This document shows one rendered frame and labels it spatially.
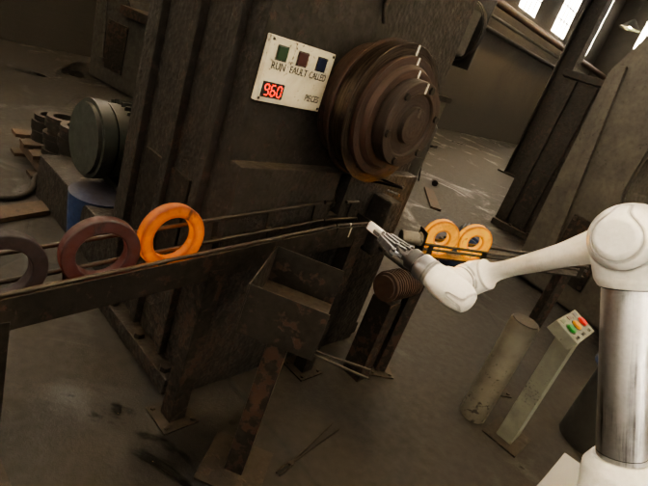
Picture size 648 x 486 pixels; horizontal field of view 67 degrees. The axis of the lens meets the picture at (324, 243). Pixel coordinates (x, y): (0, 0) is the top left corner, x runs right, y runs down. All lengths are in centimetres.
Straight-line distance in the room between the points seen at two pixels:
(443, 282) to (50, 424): 126
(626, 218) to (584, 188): 311
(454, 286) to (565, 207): 279
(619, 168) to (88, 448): 369
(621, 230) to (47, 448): 157
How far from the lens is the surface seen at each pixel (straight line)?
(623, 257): 112
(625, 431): 127
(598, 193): 419
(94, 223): 123
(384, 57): 157
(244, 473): 171
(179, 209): 132
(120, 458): 169
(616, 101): 428
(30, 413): 181
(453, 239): 209
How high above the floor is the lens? 129
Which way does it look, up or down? 22 degrees down
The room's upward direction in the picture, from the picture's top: 20 degrees clockwise
